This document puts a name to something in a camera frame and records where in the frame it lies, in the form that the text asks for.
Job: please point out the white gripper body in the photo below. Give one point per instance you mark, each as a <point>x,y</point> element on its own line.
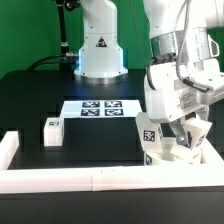
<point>172,99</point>

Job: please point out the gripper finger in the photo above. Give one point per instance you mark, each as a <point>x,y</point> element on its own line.
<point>202,114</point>
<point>177,126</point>

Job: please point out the white U-shaped fence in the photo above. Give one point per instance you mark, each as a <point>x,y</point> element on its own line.
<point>101,178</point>

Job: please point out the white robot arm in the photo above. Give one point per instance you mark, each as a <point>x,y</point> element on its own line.
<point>178,33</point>

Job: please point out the white marker sheet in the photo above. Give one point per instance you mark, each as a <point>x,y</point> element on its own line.
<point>100,109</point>

